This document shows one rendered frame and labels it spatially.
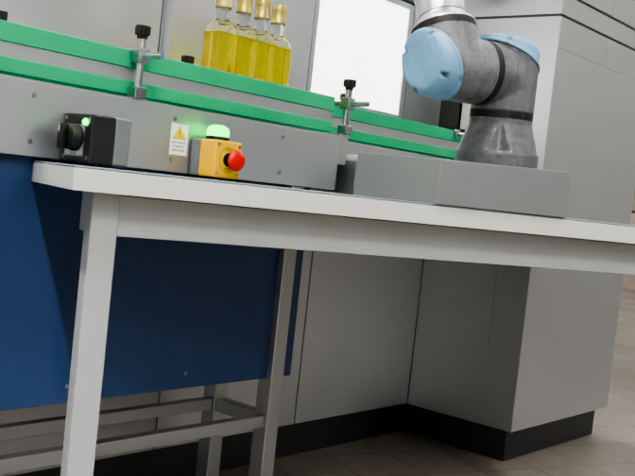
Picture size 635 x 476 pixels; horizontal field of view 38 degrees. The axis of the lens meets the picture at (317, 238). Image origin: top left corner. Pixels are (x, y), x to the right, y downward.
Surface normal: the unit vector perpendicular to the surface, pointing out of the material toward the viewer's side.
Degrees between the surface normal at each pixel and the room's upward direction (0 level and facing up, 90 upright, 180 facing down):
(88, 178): 90
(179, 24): 90
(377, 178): 90
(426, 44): 99
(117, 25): 90
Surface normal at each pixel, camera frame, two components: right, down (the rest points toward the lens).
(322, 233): 0.46, 0.10
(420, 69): -0.80, 0.10
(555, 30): -0.64, -0.03
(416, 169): -0.88, -0.07
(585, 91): 0.76, 0.11
